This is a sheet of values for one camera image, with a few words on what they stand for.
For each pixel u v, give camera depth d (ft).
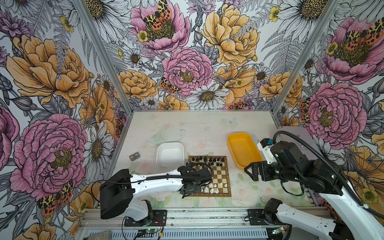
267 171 1.72
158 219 2.40
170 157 3.13
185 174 1.86
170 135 3.58
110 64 3.09
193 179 2.03
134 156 3.09
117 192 1.38
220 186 2.73
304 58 3.00
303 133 2.94
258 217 2.42
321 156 1.21
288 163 1.43
